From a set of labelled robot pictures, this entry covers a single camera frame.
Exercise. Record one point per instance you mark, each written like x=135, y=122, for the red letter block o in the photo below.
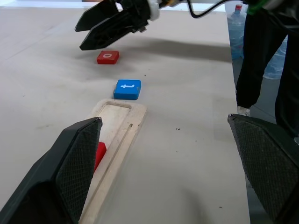
x=108, y=57

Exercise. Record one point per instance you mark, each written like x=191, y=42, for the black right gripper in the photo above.
x=137, y=14

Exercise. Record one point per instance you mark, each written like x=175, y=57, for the blue letter block t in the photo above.
x=127, y=89

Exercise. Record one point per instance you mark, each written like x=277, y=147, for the wooden letter tray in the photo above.
x=121, y=130

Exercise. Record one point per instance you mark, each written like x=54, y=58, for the clear water bottle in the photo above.
x=236, y=30

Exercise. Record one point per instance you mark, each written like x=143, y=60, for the blue water jug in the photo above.
x=275, y=63

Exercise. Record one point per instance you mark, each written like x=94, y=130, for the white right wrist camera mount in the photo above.
x=154, y=10

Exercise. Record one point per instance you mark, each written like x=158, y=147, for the white shoe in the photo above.
x=243, y=110

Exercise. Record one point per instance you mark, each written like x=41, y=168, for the person in black trousers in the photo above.
x=261, y=58

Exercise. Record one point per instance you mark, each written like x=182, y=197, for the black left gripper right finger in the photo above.
x=268, y=168

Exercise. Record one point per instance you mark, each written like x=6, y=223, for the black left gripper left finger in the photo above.
x=53, y=177

